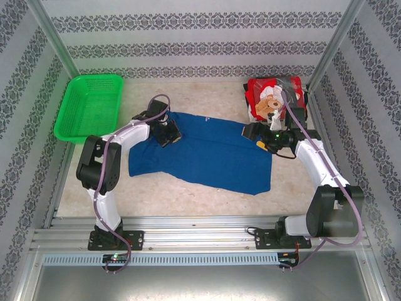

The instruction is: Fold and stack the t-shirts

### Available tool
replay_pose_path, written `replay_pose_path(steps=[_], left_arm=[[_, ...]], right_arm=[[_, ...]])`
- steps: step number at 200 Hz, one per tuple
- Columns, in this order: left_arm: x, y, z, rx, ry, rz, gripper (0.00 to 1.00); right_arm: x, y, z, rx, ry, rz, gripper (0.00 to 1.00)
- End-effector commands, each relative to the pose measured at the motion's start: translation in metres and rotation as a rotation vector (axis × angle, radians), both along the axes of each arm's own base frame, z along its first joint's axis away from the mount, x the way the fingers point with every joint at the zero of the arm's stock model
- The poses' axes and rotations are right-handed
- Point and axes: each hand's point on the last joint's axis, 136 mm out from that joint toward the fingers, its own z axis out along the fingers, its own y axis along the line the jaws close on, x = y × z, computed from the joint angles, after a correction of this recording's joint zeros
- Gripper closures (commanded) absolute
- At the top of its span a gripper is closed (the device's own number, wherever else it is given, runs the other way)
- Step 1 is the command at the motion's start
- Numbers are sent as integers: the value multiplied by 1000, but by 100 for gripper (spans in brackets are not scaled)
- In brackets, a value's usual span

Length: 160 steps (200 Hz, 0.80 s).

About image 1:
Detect blue printed t-shirt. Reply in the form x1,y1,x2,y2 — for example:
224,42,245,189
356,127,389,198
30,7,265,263
127,111,273,197

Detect folded teddy bear print t-shirt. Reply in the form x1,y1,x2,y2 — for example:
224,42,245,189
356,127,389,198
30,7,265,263
246,75,311,125

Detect green plastic basket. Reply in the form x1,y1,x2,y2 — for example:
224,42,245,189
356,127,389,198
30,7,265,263
53,73,125,145

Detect grey metal shelf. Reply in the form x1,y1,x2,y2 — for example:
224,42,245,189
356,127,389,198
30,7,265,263
29,247,386,301

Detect aluminium side frame rail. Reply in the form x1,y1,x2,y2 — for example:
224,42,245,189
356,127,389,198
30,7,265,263
308,89,373,251
42,144,76,230

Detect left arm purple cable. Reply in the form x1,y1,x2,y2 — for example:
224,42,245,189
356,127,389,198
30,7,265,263
93,93,172,275

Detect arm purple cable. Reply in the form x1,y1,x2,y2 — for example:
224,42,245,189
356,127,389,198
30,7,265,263
93,93,172,275
280,89,366,272

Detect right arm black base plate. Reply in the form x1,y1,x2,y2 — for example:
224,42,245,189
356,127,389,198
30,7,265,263
254,228,313,251

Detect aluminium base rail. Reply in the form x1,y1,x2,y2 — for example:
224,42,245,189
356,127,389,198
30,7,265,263
31,216,370,251

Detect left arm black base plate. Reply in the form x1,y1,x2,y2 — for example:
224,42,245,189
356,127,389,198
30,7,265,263
87,230,145,251

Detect aluminium frame post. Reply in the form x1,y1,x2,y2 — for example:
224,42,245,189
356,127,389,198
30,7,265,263
306,0,367,92
24,0,81,79

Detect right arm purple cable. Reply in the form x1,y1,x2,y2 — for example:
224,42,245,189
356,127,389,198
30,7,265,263
280,89,366,272

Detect slotted grey cable duct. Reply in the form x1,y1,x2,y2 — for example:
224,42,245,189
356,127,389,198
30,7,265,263
42,253,279,267

